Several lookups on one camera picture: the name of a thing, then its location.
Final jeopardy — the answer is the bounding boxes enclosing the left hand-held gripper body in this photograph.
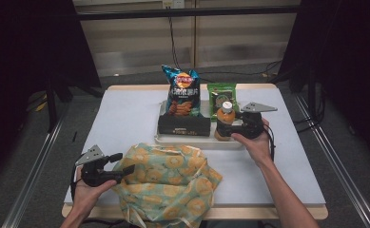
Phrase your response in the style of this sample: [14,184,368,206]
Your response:
[74,144,125,188]

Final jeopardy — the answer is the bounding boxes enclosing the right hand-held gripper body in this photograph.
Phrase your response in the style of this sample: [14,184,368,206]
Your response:
[233,102,279,141]

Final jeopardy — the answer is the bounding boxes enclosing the orange juice bottle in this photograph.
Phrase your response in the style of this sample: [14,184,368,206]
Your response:
[213,101,238,143]

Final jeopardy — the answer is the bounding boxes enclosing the green snack packet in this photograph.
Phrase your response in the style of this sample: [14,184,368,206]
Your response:
[206,82,240,122]

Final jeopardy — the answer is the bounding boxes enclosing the white plastic tray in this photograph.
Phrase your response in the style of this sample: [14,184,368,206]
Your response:
[153,100,247,150]

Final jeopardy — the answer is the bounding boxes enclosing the black box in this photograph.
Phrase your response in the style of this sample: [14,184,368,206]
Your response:
[157,114,212,137]

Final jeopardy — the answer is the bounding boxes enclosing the orange and green cloth bag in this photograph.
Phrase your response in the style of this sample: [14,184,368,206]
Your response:
[110,142,224,228]

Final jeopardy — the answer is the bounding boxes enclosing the blue chip bag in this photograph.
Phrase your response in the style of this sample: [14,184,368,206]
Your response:
[160,64,203,118]

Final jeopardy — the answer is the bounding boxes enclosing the person's left hand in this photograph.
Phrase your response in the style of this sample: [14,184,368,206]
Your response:
[72,167,119,217]

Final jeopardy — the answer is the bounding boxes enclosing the person's right hand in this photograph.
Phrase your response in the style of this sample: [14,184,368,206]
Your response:
[230,118,274,169]

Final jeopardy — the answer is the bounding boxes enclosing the black stand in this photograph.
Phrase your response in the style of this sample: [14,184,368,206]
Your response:
[44,75,105,132]
[269,63,326,127]

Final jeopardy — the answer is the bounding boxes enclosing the black horizontal bar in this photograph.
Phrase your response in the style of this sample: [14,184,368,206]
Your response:
[76,4,301,22]

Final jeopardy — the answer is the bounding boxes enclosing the dark curtain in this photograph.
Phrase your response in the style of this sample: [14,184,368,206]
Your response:
[276,0,370,169]
[0,0,103,191]

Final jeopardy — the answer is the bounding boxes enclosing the left hand-held gripper cable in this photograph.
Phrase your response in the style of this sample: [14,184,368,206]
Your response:
[69,163,80,201]

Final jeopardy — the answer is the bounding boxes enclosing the black floor cables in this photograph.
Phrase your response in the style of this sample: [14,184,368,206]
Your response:
[293,91,328,133]

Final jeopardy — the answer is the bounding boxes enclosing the metal floor rail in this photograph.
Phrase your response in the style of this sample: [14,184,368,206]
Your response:
[1,117,65,228]
[293,94,370,228]

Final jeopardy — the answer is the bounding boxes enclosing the black wall cable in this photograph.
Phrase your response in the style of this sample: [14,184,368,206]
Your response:
[167,16,283,84]

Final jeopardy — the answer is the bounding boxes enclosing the white wall socket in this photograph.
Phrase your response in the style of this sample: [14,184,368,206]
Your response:
[162,0,185,10]

